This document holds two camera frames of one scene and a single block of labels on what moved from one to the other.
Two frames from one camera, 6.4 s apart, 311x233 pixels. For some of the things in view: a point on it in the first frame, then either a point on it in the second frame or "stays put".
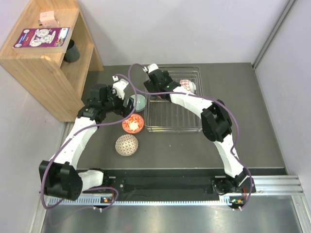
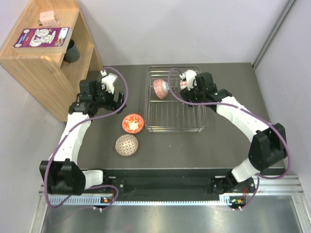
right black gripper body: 151,91 -> 195,95
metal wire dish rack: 164,116 stays put
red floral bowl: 133,124 stays put
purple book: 38,41 stays put
